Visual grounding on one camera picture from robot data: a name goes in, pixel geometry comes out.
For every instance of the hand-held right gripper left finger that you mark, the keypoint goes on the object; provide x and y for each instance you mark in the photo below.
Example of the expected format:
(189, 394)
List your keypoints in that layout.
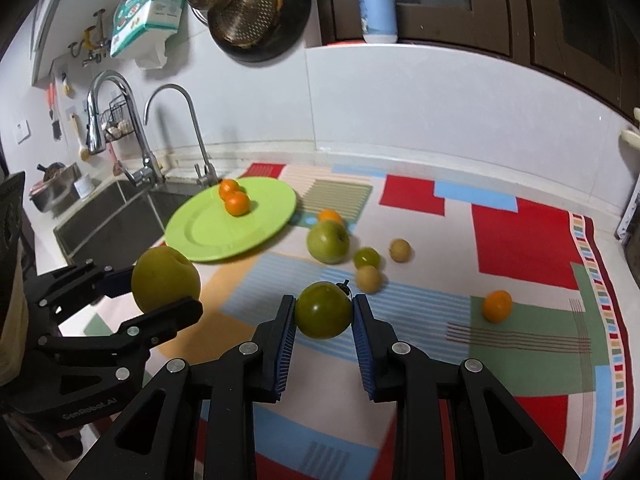
(282, 345)

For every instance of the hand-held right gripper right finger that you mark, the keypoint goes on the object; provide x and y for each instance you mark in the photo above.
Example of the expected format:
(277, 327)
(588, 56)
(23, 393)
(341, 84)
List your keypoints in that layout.
(364, 345)

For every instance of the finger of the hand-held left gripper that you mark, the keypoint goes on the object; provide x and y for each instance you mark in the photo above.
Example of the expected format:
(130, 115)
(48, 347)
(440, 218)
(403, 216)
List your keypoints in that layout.
(117, 282)
(165, 317)

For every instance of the large yellow-green apple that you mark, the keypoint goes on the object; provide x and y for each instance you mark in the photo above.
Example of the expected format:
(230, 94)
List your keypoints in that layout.
(162, 277)

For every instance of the green tomato with stem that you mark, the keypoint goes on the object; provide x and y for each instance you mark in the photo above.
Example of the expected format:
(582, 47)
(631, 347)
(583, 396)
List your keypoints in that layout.
(322, 310)

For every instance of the small tan round fruit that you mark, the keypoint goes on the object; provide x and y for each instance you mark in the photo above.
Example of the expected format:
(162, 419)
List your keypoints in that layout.
(369, 278)
(400, 250)

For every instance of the small green tomato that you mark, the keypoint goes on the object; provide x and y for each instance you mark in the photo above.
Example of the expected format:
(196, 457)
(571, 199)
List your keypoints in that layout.
(367, 258)

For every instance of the green plate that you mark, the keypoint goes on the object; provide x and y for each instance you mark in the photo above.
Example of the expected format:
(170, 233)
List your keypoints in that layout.
(215, 232)

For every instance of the large pale green apple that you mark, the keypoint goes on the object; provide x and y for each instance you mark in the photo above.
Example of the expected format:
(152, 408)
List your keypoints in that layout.
(327, 242)

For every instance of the orange mandarin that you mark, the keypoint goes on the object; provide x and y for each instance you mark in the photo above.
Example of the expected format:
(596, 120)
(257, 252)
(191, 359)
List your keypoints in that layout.
(330, 216)
(229, 187)
(497, 306)
(237, 204)

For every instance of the steel sink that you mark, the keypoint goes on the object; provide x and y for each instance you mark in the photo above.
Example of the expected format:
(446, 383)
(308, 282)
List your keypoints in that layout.
(110, 220)

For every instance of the white cup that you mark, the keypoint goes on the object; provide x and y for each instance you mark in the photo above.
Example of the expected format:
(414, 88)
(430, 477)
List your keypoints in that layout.
(84, 187)

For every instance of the steel pot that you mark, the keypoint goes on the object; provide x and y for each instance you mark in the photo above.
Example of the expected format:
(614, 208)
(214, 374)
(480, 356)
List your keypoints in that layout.
(50, 190)

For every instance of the chrome pull-down faucet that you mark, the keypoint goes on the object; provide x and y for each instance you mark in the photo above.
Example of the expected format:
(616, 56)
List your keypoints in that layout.
(145, 160)

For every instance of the wooden dish brush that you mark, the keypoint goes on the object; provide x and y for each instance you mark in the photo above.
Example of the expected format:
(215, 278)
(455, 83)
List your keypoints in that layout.
(80, 145)

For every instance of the chrome gooseneck faucet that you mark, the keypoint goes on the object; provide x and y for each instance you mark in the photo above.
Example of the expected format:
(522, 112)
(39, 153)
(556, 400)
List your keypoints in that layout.
(200, 145)

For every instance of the black hanging brush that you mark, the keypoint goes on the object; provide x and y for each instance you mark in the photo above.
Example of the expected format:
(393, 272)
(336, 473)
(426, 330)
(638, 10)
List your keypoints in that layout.
(56, 127)

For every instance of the colourful patterned mat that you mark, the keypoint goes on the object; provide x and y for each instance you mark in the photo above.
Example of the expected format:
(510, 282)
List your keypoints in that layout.
(520, 240)

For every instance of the white plastic bag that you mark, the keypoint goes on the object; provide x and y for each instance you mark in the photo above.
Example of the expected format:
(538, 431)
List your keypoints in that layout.
(152, 57)

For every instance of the green and white tissue box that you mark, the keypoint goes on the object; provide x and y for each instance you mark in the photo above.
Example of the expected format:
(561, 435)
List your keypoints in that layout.
(150, 5)

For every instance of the bronze perforated colander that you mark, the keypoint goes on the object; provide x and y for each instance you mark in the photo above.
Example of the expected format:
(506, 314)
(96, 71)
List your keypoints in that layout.
(250, 15)

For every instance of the black frying pan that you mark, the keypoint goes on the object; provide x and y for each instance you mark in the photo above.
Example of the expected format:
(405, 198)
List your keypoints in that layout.
(295, 10)

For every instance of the white and blue pump bottle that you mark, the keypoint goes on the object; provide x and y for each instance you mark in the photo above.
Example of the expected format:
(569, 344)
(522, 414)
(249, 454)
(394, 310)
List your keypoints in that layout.
(377, 10)

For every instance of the dark wooden cabinet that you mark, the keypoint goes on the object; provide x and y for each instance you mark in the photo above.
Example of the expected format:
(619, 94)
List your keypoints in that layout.
(500, 10)

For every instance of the white wall socket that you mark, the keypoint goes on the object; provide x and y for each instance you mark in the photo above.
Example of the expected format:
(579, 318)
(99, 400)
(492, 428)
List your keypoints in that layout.
(22, 131)

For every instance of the wall hook rack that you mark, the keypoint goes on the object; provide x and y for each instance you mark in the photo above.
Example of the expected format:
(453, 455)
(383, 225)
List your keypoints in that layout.
(90, 40)

